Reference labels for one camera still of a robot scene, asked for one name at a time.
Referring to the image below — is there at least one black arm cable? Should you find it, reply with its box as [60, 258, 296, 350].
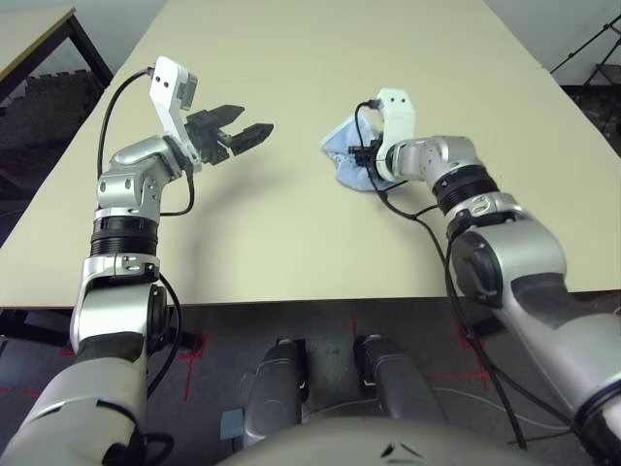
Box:
[353, 98, 574, 450]
[97, 67, 197, 405]

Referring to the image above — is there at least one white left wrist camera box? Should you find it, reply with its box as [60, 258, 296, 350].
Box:
[147, 54, 202, 173]

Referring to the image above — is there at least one white floor cable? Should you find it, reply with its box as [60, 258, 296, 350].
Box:
[435, 384, 584, 439]

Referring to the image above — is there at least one black foam floor mat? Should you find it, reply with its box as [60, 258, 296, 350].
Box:
[561, 83, 621, 160]
[0, 71, 107, 216]

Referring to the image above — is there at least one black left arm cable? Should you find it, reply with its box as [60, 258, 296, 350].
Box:
[97, 67, 197, 405]

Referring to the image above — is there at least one grey robot leg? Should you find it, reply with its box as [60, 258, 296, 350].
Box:
[241, 336, 308, 449]
[352, 332, 446, 424]

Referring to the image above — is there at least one grey left robot leg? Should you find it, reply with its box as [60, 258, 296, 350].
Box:
[241, 336, 308, 449]

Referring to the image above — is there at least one grey right robot leg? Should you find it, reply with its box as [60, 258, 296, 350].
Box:
[352, 332, 446, 424]

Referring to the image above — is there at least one small blue and yellow object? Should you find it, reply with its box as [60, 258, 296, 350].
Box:
[219, 408, 245, 441]

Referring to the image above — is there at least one light blue fluffy rag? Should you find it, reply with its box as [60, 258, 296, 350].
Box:
[319, 120, 408, 193]

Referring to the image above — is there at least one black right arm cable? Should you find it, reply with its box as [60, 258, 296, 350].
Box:
[353, 98, 574, 450]

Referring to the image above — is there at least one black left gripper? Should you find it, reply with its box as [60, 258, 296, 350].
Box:
[185, 103, 276, 169]

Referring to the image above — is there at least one side table with black frame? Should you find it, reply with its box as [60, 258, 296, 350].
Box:
[0, 6, 115, 106]

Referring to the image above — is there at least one black tripod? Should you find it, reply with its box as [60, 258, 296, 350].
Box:
[549, 12, 621, 87]

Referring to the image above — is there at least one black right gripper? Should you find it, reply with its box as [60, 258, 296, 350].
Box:
[349, 138, 385, 172]

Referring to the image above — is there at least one grey robot torso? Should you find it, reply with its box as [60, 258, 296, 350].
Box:
[218, 416, 538, 466]

